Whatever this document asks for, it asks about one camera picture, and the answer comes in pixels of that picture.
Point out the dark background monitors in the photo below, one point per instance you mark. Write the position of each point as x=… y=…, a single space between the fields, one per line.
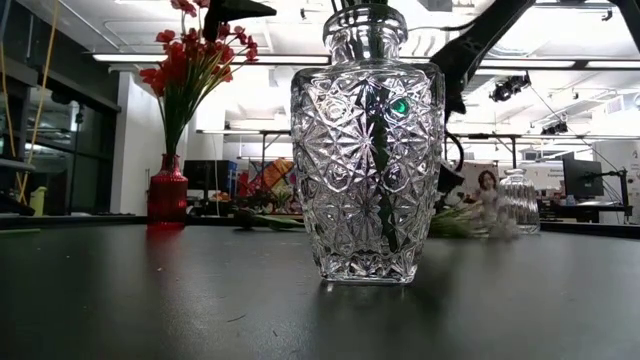
x=207 y=175

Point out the person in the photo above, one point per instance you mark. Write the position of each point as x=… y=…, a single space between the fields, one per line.
x=487 y=182

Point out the red glass vase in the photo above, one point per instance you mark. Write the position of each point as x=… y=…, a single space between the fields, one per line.
x=167 y=197

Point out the small ribbed clear vase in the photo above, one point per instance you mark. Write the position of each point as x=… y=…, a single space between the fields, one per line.
x=525 y=200

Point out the grey side desk top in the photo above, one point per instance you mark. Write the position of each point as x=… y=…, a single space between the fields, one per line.
x=15 y=165

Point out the large cut-glass vase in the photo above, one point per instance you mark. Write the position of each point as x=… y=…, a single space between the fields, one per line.
x=340 y=175

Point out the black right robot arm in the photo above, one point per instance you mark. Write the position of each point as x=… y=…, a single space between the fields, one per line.
x=470 y=50

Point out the colourful patchwork quilt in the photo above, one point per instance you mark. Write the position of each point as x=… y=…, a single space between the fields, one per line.
x=277 y=175

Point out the black wall-mounted device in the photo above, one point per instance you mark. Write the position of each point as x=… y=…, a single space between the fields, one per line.
x=61 y=97

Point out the dark monitor on arm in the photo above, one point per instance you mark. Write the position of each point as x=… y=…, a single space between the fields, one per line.
x=582 y=177

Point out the green artificial leaf plant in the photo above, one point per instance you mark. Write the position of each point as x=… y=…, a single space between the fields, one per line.
x=245 y=218

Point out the black ceiling spotlight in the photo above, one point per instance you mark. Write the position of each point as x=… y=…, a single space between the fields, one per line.
x=507 y=89
x=554 y=128

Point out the green flower stems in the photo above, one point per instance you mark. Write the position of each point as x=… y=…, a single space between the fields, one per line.
x=495 y=225

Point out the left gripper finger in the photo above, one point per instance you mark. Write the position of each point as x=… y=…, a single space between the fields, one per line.
x=235 y=10

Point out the dark background desk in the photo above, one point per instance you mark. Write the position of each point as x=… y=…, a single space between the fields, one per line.
x=585 y=210

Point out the yellow-green bottle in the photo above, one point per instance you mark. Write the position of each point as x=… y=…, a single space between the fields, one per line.
x=37 y=200

